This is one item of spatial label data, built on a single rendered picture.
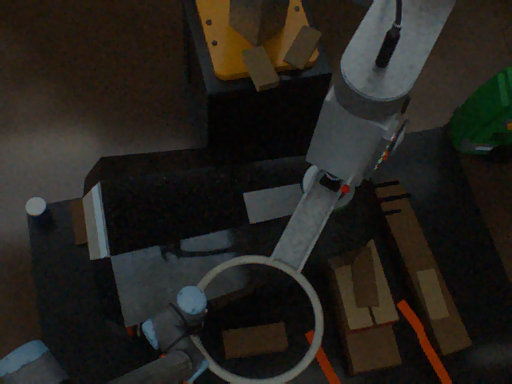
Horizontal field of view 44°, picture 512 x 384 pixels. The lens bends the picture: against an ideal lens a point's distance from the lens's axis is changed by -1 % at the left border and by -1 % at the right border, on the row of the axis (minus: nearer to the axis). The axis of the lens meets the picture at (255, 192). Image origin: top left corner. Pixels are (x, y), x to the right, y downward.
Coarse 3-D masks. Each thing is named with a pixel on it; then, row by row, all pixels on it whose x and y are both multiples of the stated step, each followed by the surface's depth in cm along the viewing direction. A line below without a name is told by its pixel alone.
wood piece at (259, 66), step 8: (256, 48) 285; (248, 56) 283; (256, 56) 283; (264, 56) 284; (248, 64) 282; (256, 64) 282; (264, 64) 282; (272, 64) 282; (248, 72) 285; (256, 72) 280; (264, 72) 280; (272, 72) 281; (256, 80) 278; (264, 80) 278; (272, 80) 279; (256, 88) 281; (264, 88) 280; (272, 88) 283
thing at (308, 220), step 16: (320, 192) 244; (336, 192) 244; (304, 208) 243; (320, 208) 243; (288, 224) 238; (304, 224) 242; (320, 224) 242; (288, 240) 241; (304, 240) 241; (272, 256) 236; (288, 256) 240; (304, 256) 238
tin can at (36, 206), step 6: (36, 198) 321; (30, 204) 319; (36, 204) 320; (42, 204) 320; (30, 210) 318; (36, 210) 318; (42, 210) 319; (48, 210) 326; (30, 216) 322; (36, 216) 319; (42, 216) 322; (48, 216) 328; (36, 222) 327; (42, 222) 327
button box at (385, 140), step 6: (396, 120) 197; (396, 126) 196; (390, 132) 195; (384, 138) 194; (390, 138) 194; (384, 144) 197; (378, 150) 201; (384, 150) 199; (372, 156) 206; (378, 156) 204; (372, 162) 209; (378, 162) 207; (366, 168) 214; (372, 168) 212; (366, 174) 217
